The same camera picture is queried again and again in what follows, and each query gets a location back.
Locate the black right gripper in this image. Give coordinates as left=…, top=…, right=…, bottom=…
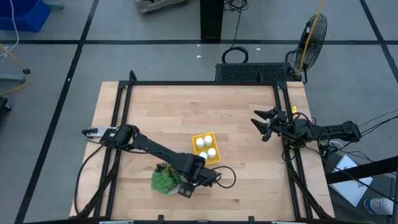
left=250, top=106, right=295, bottom=142

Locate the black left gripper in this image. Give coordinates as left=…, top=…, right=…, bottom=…
left=177, top=169, right=220, bottom=199

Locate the yellow plastic basket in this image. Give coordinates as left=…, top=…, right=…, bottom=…
left=191, top=131, right=223, bottom=166

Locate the white triangle-patterned planter pot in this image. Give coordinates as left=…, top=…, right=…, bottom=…
left=160, top=183, right=184, bottom=197

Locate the green succulent plant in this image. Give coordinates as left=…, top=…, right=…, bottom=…
left=150, top=161, right=185, bottom=195

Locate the black perforated computer case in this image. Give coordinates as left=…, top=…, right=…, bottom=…
left=215, top=62, right=295, bottom=83

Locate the black floor fan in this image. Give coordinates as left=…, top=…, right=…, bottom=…
left=294, top=12, right=328, bottom=73

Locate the black bar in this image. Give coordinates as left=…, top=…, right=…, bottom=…
left=325, top=154, right=398, bottom=185

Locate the white notebook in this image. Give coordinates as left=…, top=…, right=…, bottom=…
left=328, top=154, right=374, bottom=208

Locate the black tall cabinet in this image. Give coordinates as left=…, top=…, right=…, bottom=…
left=199, top=0, right=225, bottom=43

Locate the clear plastic water bottle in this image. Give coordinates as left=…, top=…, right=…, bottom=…
left=363, top=197, right=396, bottom=217

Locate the grey metal cart base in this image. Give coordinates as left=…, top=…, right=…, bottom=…
left=134, top=0, right=188, bottom=14

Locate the grey metal stand base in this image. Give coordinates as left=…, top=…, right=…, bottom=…
left=0, top=72, right=27, bottom=84

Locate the blue plastic bin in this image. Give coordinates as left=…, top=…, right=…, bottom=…
left=0, top=0, right=52, bottom=33

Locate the black camera cable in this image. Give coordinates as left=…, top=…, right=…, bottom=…
left=212, top=165, right=238, bottom=190

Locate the black metal rig frame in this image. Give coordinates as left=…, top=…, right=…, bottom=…
left=70, top=70, right=335, bottom=224

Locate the black floor cable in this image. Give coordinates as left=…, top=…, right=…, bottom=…
left=221, top=0, right=250, bottom=65

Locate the thick yellow hanging cable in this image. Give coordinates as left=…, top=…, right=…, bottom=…
left=297, top=0, right=326, bottom=77

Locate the thin yellow cable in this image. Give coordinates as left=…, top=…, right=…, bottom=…
left=0, top=43, right=29, bottom=97

